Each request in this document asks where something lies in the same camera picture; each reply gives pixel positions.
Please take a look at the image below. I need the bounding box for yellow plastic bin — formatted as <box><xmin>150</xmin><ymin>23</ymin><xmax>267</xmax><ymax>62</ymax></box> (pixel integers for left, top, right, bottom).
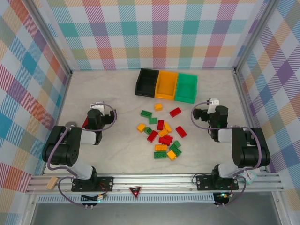
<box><xmin>154</xmin><ymin>70</ymin><xmax>179</xmax><ymax>101</ymax></box>

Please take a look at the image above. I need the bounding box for small wooden block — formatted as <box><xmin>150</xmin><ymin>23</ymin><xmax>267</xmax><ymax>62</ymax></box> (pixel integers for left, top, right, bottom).
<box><xmin>46</xmin><ymin>177</ymin><xmax>59</xmax><ymax>190</ymax></box>

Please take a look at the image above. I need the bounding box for small teal alarm clock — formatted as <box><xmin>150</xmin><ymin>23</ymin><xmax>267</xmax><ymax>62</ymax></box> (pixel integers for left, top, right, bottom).
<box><xmin>239</xmin><ymin>170</ymin><xmax>256</xmax><ymax>186</ymax></box>

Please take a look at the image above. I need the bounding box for black plastic bin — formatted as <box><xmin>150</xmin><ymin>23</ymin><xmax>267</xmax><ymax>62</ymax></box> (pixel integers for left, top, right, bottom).
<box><xmin>135</xmin><ymin>68</ymin><xmax>160</xmax><ymax>98</ymax></box>

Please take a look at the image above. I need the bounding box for green plastic bin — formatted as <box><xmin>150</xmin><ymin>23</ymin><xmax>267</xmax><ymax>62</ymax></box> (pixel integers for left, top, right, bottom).
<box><xmin>174</xmin><ymin>73</ymin><xmax>199</xmax><ymax>104</ymax></box>

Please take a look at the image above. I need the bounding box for aluminium mounting rail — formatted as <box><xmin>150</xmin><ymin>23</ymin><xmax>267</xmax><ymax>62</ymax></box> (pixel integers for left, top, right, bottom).
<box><xmin>25</xmin><ymin>173</ymin><xmax>285</xmax><ymax>194</ymax></box>

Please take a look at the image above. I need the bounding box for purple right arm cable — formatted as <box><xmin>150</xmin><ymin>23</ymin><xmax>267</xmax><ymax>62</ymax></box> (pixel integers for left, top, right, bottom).
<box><xmin>191</xmin><ymin>100</ymin><xmax>262</xmax><ymax>207</ymax></box>

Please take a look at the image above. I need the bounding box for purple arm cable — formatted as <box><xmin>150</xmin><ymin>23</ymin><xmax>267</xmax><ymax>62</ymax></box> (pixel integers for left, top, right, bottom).
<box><xmin>191</xmin><ymin>100</ymin><xmax>262</xmax><ymax>207</ymax></box>
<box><xmin>46</xmin><ymin>103</ymin><xmax>117</xmax><ymax>207</ymax></box>

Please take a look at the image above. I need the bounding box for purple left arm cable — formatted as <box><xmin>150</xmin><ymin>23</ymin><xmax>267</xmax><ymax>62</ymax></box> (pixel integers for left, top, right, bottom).
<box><xmin>46</xmin><ymin>103</ymin><xmax>117</xmax><ymax>207</ymax></box>

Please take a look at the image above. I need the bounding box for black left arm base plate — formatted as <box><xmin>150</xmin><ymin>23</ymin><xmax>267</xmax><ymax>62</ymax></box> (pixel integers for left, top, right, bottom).
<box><xmin>71</xmin><ymin>175</ymin><xmax>114</xmax><ymax>192</ymax></box>

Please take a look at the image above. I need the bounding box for grey slotted cable duct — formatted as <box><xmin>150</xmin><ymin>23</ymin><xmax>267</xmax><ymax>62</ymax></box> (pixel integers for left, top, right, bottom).
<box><xmin>37</xmin><ymin>193</ymin><xmax>216</xmax><ymax>203</ymax></box>

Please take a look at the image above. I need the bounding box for aluminium frame post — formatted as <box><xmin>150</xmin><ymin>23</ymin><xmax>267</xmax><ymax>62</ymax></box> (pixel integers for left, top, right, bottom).
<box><xmin>233</xmin><ymin>0</ymin><xmax>281</xmax><ymax>72</ymax></box>
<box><xmin>28</xmin><ymin>0</ymin><xmax>73</xmax><ymax>75</ymax></box>

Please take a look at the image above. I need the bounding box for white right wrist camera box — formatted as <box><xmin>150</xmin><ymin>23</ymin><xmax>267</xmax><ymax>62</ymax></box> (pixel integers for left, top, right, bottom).
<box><xmin>207</xmin><ymin>97</ymin><xmax>220</xmax><ymax>113</ymax></box>

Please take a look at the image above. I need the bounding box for red triangle sign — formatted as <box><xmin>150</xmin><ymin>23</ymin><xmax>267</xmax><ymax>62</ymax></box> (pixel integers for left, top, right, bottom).
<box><xmin>129</xmin><ymin>186</ymin><xmax>143</xmax><ymax>199</ymax></box>

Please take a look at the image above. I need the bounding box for aluminium side rail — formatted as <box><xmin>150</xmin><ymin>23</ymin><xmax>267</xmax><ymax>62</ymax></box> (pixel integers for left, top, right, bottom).
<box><xmin>233</xmin><ymin>70</ymin><xmax>270</xmax><ymax>173</ymax></box>
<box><xmin>42</xmin><ymin>72</ymin><xmax>73</xmax><ymax>174</ymax></box>

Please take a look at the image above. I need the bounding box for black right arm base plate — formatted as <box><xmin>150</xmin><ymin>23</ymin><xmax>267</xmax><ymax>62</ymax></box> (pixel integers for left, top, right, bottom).
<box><xmin>195</xmin><ymin>174</ymin><xmax>240</xmax><ymax>191</ymax></box>

